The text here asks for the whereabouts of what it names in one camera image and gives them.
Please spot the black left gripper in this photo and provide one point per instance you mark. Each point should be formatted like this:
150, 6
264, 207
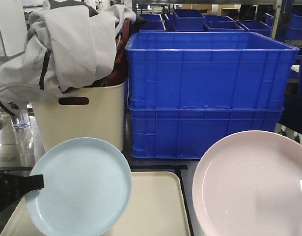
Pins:
12, 187

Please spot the light blue plate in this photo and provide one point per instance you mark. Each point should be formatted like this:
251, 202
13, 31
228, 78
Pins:
87, 186

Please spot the pink plate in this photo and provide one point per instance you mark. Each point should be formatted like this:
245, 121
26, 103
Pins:
250, 184

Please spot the beige serving tray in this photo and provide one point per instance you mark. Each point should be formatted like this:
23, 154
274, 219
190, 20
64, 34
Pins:
155, 208

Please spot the clear water bottle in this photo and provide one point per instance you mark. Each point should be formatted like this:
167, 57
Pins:
24, 139

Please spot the grey jacket in basket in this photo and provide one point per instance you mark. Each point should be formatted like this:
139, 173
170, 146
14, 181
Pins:
67, 49

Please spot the large blue crate bottom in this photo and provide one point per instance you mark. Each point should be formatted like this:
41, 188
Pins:
187, 134

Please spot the large blue crate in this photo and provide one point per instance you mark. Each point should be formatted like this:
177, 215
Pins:
187, 134
208, 70

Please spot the large blue crate top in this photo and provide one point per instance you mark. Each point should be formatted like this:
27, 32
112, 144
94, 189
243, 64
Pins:
208, 70

